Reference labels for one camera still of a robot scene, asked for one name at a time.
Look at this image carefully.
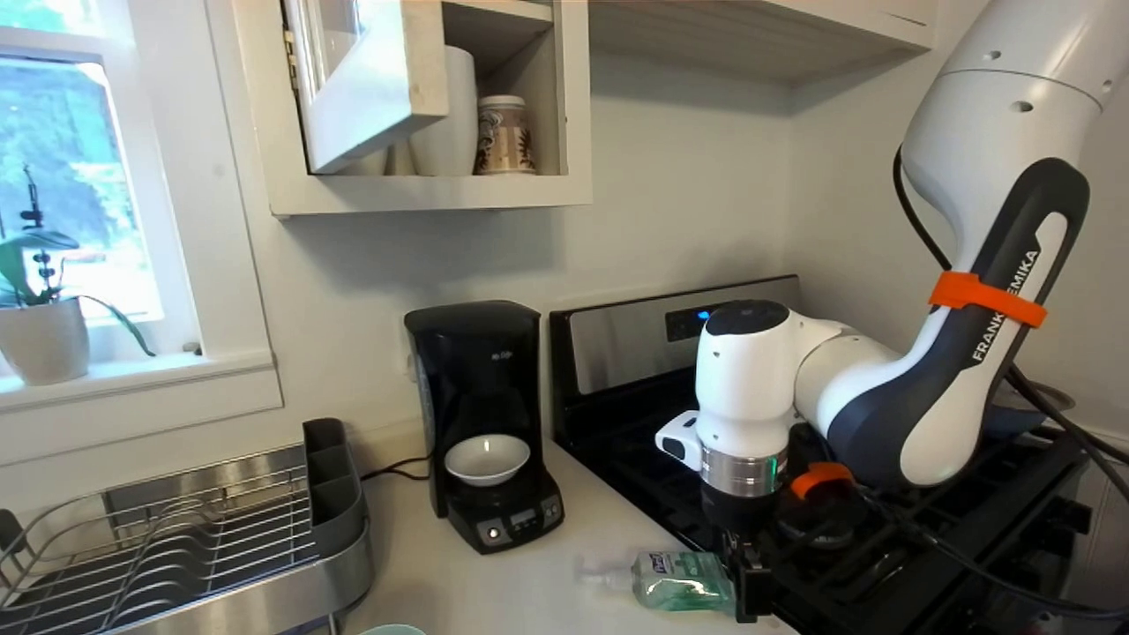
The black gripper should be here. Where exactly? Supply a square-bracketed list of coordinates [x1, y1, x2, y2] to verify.
[697, 487, 784, 625]

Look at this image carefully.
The clear green soap dispenser bottle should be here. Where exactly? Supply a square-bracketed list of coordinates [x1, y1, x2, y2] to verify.
[574, 545, 740, 619]

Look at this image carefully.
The black gas stove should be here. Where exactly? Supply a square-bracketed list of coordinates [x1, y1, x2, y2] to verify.
[548, 273, 1097, 635]

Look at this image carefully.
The white bowl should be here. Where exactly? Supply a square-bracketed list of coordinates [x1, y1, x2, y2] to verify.
[442, 430, 538, 495]

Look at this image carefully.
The black coffee maker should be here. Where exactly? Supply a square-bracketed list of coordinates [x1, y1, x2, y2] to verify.
[402, 298, 568, 558]

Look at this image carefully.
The black utensil holder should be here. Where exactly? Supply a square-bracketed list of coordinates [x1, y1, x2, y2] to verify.
[301, 415, 371, 558]

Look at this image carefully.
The patterned glass jar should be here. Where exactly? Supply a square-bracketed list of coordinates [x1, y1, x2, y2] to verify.
[473, 92, 540, 181]

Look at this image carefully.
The white overhead cabinet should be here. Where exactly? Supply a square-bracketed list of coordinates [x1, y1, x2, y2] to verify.
[589, 0, 944, 88]

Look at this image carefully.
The white vase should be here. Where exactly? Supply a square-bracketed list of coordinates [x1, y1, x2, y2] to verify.
[402, 41, 482, 181]

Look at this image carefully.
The stainless steel dish rack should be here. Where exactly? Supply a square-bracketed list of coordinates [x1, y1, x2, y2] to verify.
[0, 441, 376, 635]

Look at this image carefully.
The white cabinet door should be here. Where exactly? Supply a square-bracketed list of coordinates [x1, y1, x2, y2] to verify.
[280, 0, 456, 181]

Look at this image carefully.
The orchid in white pot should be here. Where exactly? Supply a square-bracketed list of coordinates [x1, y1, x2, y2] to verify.
[0, 161, 162, 392]

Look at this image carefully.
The white framed window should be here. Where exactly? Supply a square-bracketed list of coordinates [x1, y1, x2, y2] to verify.
[0, 0, 288, 468]

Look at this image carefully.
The orange cable strap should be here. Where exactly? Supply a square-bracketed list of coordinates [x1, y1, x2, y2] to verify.
[924, 270, 1051, 331]
[786, 460, 856, 506]

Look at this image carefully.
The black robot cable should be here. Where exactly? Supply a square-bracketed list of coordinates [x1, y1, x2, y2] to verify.
[822, 148, 1129, 625]

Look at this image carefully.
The black coffee maker cord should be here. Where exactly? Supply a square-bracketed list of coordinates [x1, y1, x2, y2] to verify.
[355, 457, 436, 492]

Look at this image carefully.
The white open wall cabinet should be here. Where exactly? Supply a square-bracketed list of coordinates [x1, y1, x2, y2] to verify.
[231, 0, 598, 223]

